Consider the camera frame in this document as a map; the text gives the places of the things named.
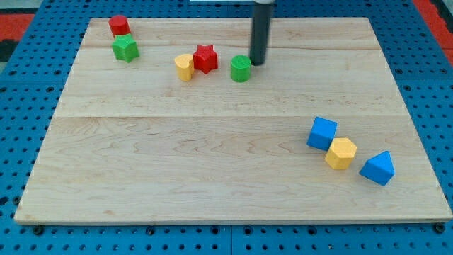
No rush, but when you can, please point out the light wooden board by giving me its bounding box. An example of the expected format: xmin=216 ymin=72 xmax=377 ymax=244
xmin=14 ymin=18 xmax=452 ymax=225

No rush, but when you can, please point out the green cylinder block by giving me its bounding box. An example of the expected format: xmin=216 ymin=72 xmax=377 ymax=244
xmin=230 ymin=55 xmax=251 ymax=82

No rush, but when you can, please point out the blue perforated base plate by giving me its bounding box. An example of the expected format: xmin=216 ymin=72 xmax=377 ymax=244
xmin=1 ymin=1 xmax=452 ymax=254

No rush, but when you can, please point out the red cylinder block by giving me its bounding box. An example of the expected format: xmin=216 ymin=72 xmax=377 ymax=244
xmin=108 ymin=15 xmax=131 ymax=38

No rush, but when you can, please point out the blue triangular prism block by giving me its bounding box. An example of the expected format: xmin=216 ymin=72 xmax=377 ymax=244
xmin=359 ymin=151 xmax=395 ymax=186

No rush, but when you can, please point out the yellow heart block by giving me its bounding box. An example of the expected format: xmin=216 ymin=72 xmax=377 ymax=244
xmin=174 ymin=54 xmax=195 ymax=81

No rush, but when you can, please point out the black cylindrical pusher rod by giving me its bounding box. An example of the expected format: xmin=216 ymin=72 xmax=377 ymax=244
xmin=249 ymin=0 xmax=275 ymax=66

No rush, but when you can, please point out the blue cube block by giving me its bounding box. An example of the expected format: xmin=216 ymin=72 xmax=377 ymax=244
xmin=306 ymin=116 xmax=338 ymax=151

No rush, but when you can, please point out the red star block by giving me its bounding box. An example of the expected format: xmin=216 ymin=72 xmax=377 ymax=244
xmin=193 ymin=45 xmax=218 ymax=74

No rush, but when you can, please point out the green star block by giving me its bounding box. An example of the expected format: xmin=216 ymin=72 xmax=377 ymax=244
xmin=112 ymin=33 xmax=140 ymax=62

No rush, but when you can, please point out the yellow hexagon block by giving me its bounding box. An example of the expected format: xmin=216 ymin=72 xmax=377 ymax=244
xmin=324 ymin=137 xmax=357 ymax=170

